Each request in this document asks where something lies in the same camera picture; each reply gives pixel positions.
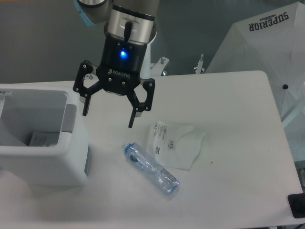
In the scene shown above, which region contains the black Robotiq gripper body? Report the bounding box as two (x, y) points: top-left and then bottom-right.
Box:
(96, 34), (147, 95)

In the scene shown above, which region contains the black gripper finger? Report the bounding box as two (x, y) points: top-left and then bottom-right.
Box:
(72, 60), (103, 116)
(123, 78), (155, 128)

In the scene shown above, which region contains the white plastic wrapper with print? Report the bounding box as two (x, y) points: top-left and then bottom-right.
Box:
(146, 121), (205, 171)

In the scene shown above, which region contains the clear crushed plastic bottle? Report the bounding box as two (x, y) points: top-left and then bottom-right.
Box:
(122, 142), (180, 197)

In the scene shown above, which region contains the silver and grey robot arm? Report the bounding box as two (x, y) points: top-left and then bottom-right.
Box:
(73, 0), (159, 127)

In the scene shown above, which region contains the white plastic trash can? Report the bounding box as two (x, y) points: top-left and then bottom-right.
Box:
(0, 84), (90, 186)

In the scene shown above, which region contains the white Superior umbrella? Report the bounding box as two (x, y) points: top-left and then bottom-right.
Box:
(207, 2), (305, 167)

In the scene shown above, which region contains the black device at table edge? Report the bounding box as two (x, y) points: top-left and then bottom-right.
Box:
(287, 193), (305, 219)

